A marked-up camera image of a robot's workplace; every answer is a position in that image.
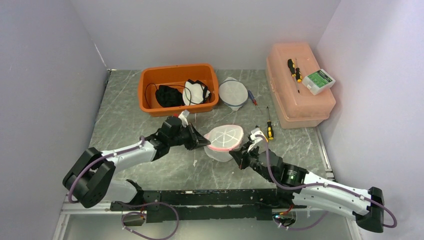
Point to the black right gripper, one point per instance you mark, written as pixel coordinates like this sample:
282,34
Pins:
241,156

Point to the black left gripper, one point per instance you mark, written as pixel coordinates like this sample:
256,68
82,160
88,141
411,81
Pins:
196,139

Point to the white mesh pink-zip laundry bag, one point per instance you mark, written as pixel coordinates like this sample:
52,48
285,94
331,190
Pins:
223,139

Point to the black white bra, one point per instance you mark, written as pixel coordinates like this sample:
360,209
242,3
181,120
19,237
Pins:
191,93

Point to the white mesh blue-zip laundry bag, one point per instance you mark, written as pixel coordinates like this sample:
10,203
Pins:
233,93

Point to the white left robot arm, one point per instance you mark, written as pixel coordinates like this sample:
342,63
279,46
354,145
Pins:
90,180

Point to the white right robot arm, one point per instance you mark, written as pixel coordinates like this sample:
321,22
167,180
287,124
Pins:
303,187

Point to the black yellow screwdriver on table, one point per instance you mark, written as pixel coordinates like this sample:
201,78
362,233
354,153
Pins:
270,131

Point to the orange plastic tub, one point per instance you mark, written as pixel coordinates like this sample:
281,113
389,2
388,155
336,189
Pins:
175,76

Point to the blue red screwdriver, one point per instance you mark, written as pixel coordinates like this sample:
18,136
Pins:
252,98

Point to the thin black yellow screwdriver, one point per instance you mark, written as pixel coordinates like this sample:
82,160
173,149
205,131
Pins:
298,75

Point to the translucent pink storage box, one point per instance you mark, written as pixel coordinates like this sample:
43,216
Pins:
296,106

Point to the large black yellow screwdriver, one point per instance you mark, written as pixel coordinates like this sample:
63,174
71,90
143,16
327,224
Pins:
291,66

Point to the white green small box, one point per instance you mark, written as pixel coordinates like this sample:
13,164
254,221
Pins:
318,81

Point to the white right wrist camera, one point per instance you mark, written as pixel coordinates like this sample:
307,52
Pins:
255,137

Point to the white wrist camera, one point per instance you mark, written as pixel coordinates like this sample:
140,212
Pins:
183,116
255,137

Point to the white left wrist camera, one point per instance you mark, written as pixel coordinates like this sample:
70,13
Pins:
183,116

